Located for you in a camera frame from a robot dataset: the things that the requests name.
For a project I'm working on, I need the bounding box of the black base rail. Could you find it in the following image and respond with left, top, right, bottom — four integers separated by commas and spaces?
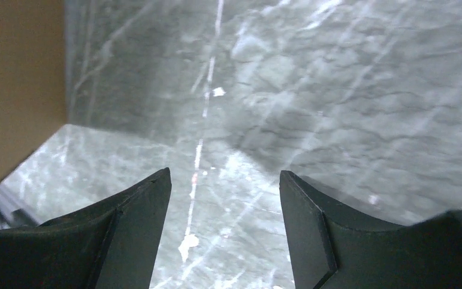
0, 185, 40, 229

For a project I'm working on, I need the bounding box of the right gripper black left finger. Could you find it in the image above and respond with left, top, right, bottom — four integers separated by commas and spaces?
0, 168, 171, 288

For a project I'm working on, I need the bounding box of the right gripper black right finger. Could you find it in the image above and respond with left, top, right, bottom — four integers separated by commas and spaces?
280, 170, 462, 288

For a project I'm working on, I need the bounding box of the brown cardboard express box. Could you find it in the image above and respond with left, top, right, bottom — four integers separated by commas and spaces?
0, 1, 67, 182

